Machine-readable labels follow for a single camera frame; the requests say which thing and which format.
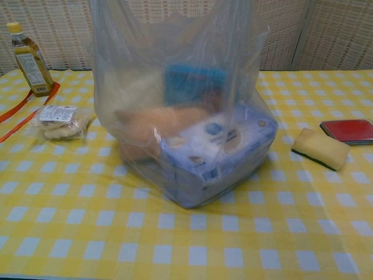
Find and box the transparent plastic bag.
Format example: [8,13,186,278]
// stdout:
[89,0,279,210]

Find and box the orange-brown bread loaf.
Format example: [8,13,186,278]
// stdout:
[115,106,210,164]

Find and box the blue white tissue pack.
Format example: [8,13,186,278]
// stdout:
[159,104,277,209]

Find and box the blue box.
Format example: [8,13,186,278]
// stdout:
[163,63,231,109]

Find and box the clear wrapped snack pack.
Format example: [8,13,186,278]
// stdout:
[27,104,94,141]

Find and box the yellow sponge with dark base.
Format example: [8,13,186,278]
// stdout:
[291,127,351,172]

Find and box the yellow white checked tablecloth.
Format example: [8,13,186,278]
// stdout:
[0,69,373,280]

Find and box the red flat case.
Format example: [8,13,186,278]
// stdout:
[319,118,373,146]

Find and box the oil bottle with yellow cap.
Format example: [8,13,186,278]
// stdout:
[6,22,56,97]

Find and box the beige woven folding screen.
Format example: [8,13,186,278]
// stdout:
[0,0,373,72]

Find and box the orange lanyard strap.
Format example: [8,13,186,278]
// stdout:
[0,81,61,144]

